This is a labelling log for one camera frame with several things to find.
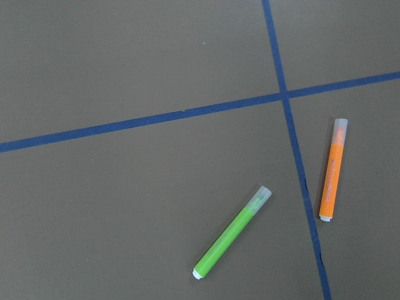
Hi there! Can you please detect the green highlighter pen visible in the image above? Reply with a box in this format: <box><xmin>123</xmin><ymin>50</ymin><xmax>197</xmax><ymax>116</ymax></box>
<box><xmin>192</xmin><ymin>186</ymin><xmax>272</xmax><ymax>280</ymax></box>

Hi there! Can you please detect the orange highlighter pen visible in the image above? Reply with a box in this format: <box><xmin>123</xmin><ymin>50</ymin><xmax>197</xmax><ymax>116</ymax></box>
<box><xmin>319</xmin><ymin>119</ymin><xmax>348</xmax><ymax>223</ymax></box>

